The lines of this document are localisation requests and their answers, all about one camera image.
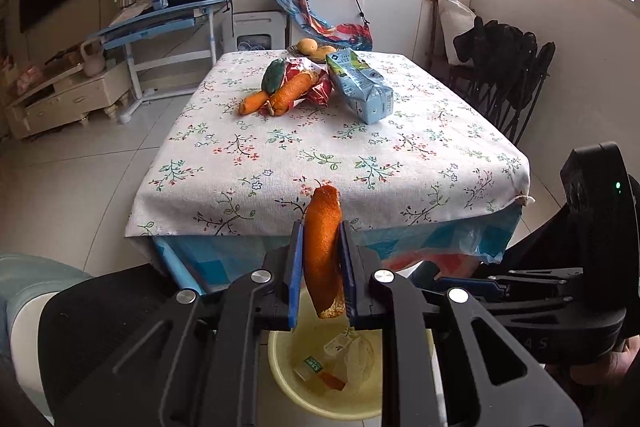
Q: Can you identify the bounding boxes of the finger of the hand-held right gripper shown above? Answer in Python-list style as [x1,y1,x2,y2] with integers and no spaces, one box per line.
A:
[412,259,506,308]

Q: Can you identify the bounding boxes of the pink plush toy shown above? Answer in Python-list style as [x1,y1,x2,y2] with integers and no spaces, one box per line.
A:
[17,67,41,92]

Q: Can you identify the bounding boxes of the black folding chairs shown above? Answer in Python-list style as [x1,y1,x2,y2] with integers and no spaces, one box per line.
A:
[440,19,557,148]

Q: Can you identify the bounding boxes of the small orange carrot piece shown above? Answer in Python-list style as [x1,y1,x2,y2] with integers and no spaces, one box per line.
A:
[238,91,271,116]

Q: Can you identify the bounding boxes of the red and white snack bag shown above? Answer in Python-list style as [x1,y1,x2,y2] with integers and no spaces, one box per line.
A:
[282,57,335,108]

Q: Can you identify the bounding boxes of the light blue milk carton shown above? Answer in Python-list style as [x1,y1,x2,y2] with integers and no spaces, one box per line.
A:
[325,48,395,125]

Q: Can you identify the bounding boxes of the person's right hand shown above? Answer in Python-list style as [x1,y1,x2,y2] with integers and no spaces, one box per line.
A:
[567,342,640,385]

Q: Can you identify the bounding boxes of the green foil bag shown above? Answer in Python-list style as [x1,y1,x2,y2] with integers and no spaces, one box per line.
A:
[261,59,287,95]

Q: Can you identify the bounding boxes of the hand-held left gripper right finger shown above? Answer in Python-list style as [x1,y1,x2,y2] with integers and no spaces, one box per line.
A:
[341,222,583,427]

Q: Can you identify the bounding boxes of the pale blue plastic bin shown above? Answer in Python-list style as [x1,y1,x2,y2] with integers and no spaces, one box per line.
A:
[0,253,93,358]

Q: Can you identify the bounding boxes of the white appliance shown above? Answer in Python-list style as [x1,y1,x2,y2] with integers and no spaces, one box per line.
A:
[231,10,286,54]

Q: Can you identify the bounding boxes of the blue study desk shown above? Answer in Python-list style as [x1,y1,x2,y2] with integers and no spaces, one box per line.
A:
[80,0,233,124]

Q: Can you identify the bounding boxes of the black jacket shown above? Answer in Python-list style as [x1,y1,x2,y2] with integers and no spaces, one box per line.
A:
[452,17,538,68]

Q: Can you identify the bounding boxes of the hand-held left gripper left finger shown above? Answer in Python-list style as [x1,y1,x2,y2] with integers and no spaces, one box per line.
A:
[55,221,306,427]

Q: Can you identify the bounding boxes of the white plastic bag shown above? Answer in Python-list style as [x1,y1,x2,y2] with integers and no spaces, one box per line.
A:
[429,0,478,66]

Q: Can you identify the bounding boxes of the dark fruit plate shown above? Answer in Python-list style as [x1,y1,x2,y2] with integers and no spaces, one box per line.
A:
[286,44,346,60]

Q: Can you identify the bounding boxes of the blue plastic table cover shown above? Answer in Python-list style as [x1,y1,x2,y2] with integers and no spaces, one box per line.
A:
[150,207,523,295]

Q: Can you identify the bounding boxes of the yellow plastic basin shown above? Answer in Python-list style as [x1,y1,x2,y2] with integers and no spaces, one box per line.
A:
[267,327,436,420]

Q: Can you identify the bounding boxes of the white television cabinet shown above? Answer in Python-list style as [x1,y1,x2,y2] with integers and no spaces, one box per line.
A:
[5,59,132,140]

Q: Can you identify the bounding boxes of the floral tablecloth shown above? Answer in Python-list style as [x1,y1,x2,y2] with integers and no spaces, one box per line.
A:
[124,49,531,239]

